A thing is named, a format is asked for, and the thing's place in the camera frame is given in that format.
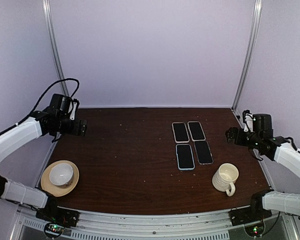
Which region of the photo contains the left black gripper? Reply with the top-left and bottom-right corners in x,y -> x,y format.
56,116 -> 87,137

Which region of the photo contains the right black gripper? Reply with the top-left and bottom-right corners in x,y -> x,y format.
225,126 -> 262,150

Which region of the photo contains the clear magsafe phone case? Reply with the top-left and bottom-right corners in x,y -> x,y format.
193,140 -> 214,165

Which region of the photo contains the purple phone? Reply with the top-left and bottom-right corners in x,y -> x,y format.
194,140 -> 214,165
176,145 -> 195,170

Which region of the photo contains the dark phone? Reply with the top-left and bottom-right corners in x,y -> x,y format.
173,123 -> 189,142
188,122 -> 205,141

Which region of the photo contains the pinkish beige phone case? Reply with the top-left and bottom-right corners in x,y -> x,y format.
171,121 -> 191,144

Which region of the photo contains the light blue phone case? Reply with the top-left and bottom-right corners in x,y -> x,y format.
175,144 -> 196,172

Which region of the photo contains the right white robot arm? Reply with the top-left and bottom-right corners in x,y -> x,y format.
225,110 -> 300,221

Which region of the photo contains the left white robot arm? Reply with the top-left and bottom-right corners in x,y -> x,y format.
0,93 -> 87,222

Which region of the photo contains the cream ribbed mug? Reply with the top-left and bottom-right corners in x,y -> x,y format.
212,163 -> 239,197

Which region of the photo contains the white bowl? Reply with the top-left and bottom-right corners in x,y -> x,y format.
49,163 -> 74,187

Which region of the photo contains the tan saucer plate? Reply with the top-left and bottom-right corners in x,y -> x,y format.
40,160 -> 80,197

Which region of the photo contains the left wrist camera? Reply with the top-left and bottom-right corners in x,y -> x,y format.
69,99 -> 80,121

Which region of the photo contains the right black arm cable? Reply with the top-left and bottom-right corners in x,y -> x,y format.
249,136 -> 300,161

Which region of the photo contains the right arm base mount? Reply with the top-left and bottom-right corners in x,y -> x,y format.
228,207 -> 273,238

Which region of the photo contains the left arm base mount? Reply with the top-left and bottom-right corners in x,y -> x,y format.
35,207 -> 80,239

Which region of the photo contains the left aluminium corner post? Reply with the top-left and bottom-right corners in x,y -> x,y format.
41,0 -> 74,112

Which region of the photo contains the aluminium corner post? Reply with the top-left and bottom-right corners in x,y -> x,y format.
41,0 -> 74,112
231,0 -> 263,112

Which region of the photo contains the right aluminium corner post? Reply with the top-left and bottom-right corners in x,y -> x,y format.
231,0 -> 263,112

